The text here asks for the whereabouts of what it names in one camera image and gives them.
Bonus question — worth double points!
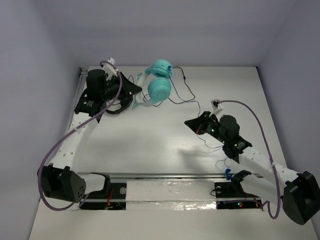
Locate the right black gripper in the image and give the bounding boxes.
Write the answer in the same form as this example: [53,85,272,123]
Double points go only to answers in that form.
[184,111,228,145]

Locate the teal cat-ear headphones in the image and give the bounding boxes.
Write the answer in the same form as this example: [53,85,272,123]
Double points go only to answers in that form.
[131,59,173,110]

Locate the blue headphone cable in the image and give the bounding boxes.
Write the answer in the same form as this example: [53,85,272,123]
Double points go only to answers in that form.
[167,66,232,176]

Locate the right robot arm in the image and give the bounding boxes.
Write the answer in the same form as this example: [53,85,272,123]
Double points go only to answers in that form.
[184,111,320,225]

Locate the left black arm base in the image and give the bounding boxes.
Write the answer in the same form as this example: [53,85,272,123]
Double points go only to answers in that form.
[79,174,127,211]

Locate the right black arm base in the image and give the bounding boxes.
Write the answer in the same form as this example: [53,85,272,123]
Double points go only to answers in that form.
[210,168,264,210]

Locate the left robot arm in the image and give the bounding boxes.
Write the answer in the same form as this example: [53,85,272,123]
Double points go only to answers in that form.
[37,68,142,204]

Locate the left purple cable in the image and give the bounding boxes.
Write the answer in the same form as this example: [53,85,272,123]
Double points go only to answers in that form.
[37,60,123,211]

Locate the purple cable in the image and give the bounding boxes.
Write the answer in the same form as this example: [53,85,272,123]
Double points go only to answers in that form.
[37,60,123,211]
[217,99,282,220]

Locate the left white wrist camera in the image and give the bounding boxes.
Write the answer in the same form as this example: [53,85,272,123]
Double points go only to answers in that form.
[99,57,119,78]

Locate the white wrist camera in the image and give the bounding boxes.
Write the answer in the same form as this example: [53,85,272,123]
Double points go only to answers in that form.
[99,57,119,78]
[210,99,223,116]

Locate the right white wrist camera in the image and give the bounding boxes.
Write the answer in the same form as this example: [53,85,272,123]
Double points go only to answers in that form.
[210,99,223,116]

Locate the black headphone cable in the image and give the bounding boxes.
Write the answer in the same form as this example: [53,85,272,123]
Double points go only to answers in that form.
[126,66,196,107]

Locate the aluminium rail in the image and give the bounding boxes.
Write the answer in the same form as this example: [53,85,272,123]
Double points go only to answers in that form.
[90,172,227,180]

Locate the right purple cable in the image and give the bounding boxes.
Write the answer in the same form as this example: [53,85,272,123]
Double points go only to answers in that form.
[217,99,282,220]

